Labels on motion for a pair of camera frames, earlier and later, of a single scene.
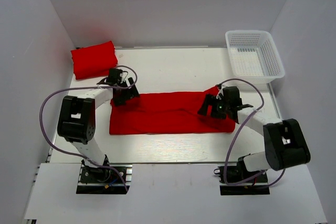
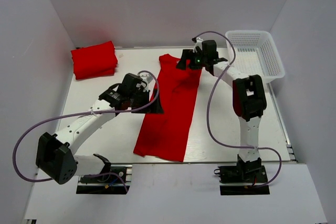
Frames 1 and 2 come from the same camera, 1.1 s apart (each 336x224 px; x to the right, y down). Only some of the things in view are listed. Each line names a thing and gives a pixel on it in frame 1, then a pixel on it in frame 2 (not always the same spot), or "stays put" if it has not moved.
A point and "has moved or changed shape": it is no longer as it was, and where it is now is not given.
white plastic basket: (253, 55) stays put
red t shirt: (166, 113) has moved or changed shape
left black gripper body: (125, 94) -> (140, 99)
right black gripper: (212, 99) -> (186, 55)
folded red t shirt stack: (94, 61) stays put
